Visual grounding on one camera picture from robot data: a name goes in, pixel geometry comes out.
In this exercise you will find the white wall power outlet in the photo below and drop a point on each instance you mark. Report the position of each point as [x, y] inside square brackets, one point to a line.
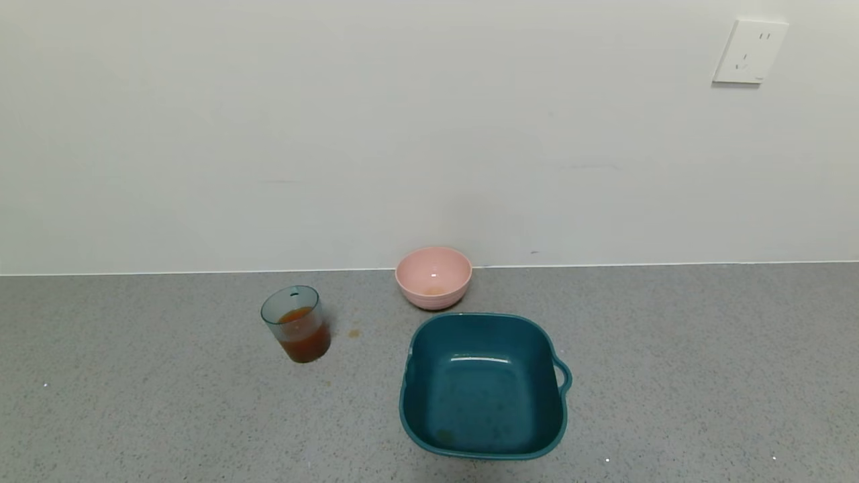
[750, 52]

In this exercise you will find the translucent blue-green plastic cup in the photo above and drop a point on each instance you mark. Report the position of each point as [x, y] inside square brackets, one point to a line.
[295, 335]

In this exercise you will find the teal square plastic basin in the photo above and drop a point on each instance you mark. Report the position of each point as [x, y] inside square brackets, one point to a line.
[480, 396]

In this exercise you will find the pink ceramic bowl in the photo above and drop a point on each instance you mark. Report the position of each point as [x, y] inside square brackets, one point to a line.
[433, 278]

